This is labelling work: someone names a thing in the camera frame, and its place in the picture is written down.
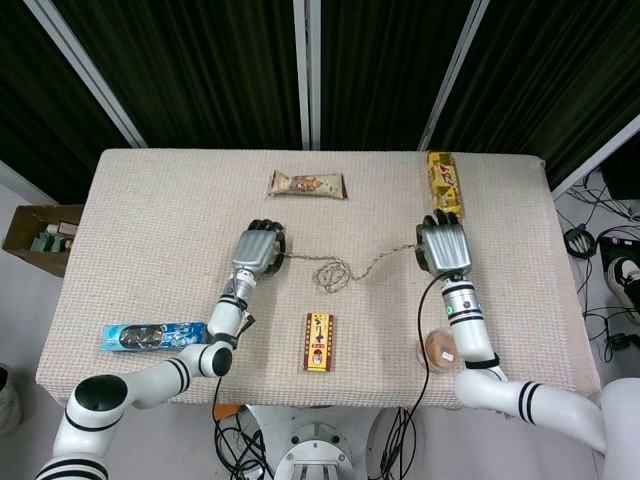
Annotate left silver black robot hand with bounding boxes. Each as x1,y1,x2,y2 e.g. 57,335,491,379
231,218,289,278

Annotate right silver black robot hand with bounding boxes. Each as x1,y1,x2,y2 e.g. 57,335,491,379
413,209,473,277

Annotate beige braided rope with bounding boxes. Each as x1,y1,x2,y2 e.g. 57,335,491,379
279,242,420,294

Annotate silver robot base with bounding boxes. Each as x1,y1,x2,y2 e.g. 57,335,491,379
244,403,399,480

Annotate yellow gold snack package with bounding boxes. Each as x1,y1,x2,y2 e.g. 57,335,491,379
425,150,464,221

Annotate brown white snack wrapper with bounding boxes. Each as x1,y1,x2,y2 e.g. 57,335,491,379
267,169,350,201

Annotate round clear plastic cup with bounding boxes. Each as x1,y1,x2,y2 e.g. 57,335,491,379
416,327,464,373

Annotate beige woven tablecloth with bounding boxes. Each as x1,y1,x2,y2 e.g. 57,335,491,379
35,147,604,412

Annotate red yellow snack box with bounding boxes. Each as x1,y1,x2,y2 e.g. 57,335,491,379
301,311,338,374

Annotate blue cookie package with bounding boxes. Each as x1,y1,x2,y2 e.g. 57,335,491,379
100,321,209,353

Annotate black white sneaker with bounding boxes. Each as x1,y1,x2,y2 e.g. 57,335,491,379
606,257,640,322

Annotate brown cardboard box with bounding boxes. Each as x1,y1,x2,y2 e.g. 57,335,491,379
1,204,85,279

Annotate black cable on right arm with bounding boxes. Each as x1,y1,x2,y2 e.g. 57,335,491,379
407,274,446,416

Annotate black floor cables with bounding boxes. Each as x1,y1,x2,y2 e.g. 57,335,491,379
552,167,640,366

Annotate black cable bundle under table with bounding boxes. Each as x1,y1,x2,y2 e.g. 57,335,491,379
213,377,274,480

